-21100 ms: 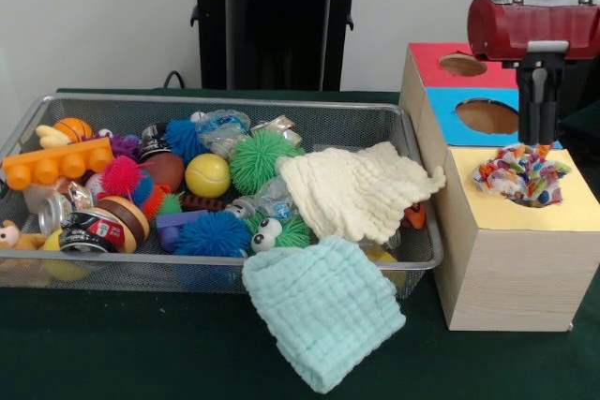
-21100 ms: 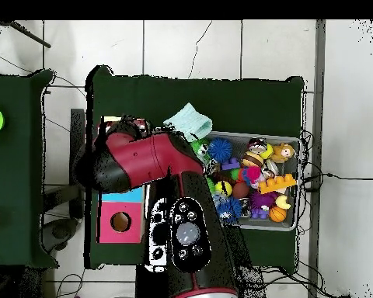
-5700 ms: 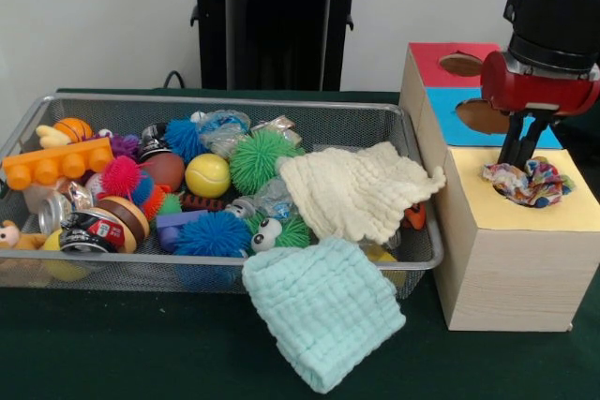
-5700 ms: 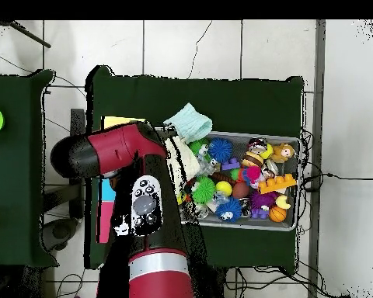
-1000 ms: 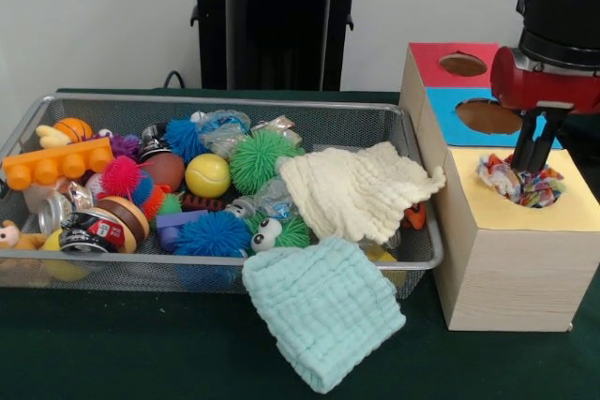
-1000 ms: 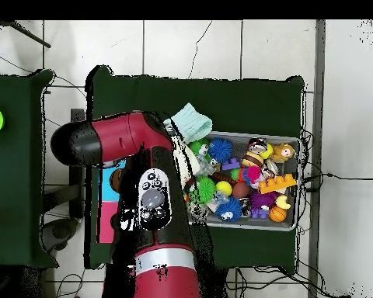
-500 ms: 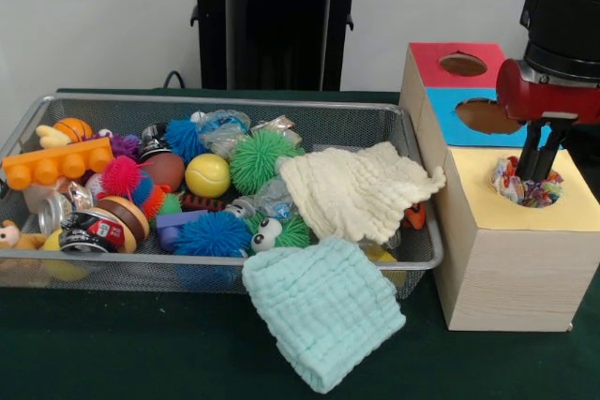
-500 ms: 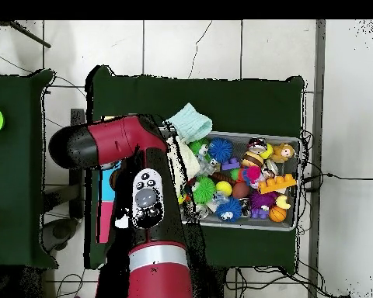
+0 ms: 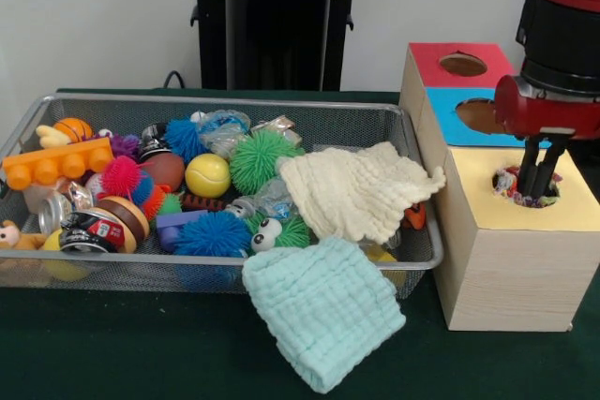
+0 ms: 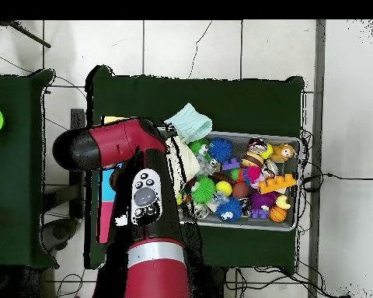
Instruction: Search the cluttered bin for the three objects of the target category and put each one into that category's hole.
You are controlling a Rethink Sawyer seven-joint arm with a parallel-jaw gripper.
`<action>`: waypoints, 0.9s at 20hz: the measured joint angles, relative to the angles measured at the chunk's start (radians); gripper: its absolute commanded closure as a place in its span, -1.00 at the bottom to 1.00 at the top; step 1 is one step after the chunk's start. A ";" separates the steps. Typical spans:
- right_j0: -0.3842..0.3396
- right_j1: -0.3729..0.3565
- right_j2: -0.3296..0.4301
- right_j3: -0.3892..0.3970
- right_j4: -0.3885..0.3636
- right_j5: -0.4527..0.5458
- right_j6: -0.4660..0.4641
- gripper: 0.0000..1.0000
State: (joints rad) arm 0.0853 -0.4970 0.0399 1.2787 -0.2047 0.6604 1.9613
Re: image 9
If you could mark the plastic toy hamburger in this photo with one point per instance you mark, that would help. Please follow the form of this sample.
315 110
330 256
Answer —
126 219

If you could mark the yellow tennis ball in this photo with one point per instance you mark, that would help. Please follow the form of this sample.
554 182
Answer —
207 175

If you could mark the crushed black red can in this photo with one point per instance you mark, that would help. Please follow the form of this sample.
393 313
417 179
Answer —
89 231

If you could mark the dark green table cloth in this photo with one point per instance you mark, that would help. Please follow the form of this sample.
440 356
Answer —
140 348
588 156

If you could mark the mint green waffle cloth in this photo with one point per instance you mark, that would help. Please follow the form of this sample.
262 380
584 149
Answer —
323 311

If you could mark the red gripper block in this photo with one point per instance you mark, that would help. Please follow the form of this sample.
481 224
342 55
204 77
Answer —
529 114

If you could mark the orange plastic toy block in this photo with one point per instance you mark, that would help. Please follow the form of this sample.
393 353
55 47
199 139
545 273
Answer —
56 168

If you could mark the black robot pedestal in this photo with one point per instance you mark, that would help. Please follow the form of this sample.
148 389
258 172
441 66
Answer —
276 20

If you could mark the cream waffle cloth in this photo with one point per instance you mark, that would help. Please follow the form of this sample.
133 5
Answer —
356 194

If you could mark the blue spiky ball with eyes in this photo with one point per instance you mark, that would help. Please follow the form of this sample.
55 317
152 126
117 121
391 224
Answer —
185 137

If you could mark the blue spiky rubber ball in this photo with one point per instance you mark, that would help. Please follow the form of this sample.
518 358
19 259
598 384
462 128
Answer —
211 233

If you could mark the wooden box with three holes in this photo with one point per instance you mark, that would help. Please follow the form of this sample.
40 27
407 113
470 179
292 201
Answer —
511 278

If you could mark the small brown football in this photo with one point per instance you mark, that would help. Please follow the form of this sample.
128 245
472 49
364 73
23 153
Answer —
164 170

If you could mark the green spiky ball with eyes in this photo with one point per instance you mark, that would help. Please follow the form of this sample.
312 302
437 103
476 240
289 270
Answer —
281 231

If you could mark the multicolour polka dot cloth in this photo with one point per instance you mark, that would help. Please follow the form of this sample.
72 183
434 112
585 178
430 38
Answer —
508 184

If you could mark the shallow clear mesh bin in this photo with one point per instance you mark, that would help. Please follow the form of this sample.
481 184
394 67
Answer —
356 123

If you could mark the green spiky rubber ball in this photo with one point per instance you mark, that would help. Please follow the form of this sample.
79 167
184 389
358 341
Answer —
265 161

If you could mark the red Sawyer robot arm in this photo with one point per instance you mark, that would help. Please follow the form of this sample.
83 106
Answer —
562 34

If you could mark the pink spiky rubber ball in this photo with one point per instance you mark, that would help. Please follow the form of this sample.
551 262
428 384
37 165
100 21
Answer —
123 176

